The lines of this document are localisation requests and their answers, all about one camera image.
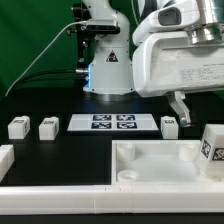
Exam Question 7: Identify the white square tabletop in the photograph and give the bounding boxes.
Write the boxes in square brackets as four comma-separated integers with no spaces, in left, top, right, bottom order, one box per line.
[111,140,224,184]

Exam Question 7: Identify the grey camera cable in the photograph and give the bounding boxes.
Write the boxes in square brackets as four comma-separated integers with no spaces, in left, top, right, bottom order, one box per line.
[4,21,88,98]

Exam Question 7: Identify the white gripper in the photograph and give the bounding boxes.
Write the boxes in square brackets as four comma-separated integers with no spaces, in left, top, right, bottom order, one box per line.
[132,1,224,128]

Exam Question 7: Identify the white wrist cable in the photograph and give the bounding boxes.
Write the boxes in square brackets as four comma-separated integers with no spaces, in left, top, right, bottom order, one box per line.
[130,0,140,28]

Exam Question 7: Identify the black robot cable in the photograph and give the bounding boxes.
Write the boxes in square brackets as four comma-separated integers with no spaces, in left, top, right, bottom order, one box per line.
[13,69,84,90]

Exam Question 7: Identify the black camera on stand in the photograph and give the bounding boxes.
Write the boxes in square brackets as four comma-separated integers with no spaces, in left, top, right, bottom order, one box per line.
[67,3,120,87]

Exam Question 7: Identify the white left fence piece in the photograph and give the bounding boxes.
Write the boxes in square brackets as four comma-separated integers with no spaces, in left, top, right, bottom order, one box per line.
[0,145,15,182]

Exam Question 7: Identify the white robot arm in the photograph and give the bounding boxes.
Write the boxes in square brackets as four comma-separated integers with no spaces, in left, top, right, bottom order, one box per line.
[82,0,224,127]

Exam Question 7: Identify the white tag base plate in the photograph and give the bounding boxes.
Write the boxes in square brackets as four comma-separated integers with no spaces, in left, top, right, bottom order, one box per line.
[68,114,158,131]

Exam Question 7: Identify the white front fence bar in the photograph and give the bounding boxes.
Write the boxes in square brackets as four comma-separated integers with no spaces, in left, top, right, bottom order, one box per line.
[0,183,224,215]

